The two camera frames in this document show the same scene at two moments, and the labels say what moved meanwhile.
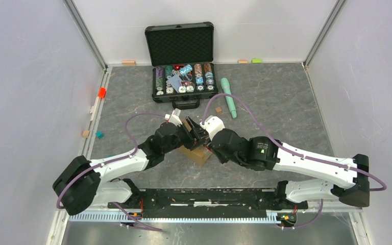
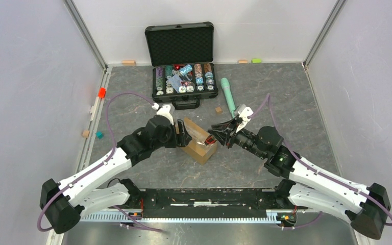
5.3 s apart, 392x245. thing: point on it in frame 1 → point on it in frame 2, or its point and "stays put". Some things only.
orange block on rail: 102,92 stays put
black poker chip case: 182,56 stays put
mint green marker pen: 227,90 stays put
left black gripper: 197,135 → 182,138
